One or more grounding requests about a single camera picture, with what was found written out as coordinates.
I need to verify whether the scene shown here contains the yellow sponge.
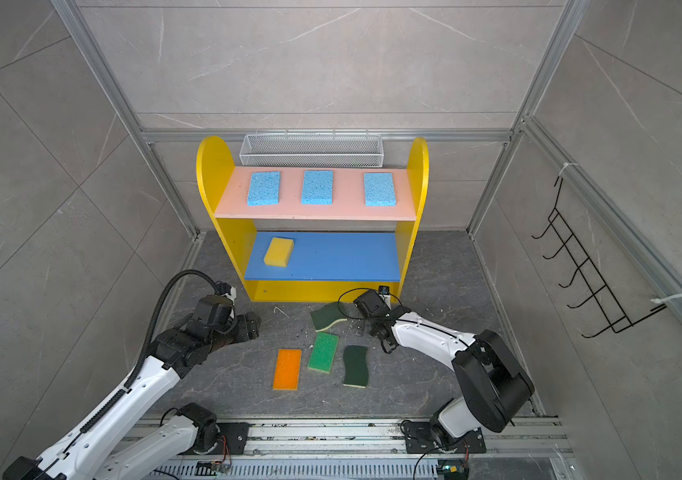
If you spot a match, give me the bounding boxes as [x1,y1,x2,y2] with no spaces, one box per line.
[263,237,294,268]

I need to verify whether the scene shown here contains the light blue cellulose sponge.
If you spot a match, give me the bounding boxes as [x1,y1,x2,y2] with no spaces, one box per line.
[363,172,397,207]

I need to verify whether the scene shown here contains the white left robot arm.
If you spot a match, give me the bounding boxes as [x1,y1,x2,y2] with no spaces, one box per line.
[2,312,261,479]

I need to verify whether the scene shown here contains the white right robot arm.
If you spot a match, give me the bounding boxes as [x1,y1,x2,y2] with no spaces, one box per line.
[370,305,535,449]

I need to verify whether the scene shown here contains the yellow shelf unit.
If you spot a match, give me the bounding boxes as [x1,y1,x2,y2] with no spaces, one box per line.
[196,137,430,303]

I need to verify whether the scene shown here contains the blue lower shelf board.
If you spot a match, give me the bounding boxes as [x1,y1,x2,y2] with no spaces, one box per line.
[245,232,401,283]

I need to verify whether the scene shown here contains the dark green wavy sponge front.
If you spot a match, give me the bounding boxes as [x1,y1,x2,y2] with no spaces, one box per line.
[343,345,369,388]

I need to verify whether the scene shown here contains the dark green wavy sponge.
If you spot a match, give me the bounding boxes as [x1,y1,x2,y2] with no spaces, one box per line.
[343,345,369,388]
[310,302,348,332]

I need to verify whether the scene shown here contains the orange sponge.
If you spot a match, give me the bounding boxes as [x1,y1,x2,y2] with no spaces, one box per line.
[272,349,302,391]

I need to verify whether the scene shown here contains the bright green sponge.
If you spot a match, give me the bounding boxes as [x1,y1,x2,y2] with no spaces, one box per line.
[307,332,340,374]

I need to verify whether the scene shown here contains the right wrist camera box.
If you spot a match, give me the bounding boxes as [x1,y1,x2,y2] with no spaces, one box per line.
[352,286,392,320]

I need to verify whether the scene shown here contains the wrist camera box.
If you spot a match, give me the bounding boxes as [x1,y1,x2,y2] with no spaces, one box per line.
[186,295,236,342]
[352,286,392,320]

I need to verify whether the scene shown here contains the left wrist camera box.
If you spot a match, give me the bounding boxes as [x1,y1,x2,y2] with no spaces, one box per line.
[186,295,236,342]

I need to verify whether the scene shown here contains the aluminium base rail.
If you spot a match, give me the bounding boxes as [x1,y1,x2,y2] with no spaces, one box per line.
[146,417,584,479]

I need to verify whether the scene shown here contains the black corrugated cable hose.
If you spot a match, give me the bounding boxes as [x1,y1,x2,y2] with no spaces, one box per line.
[123,268,237,390]

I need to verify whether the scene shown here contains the white wire mesh basket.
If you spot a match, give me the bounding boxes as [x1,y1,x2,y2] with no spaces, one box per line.
[239,133,385,168]

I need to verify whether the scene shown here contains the black wire hook rack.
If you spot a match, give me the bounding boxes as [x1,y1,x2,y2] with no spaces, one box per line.
[531,177,668,339]

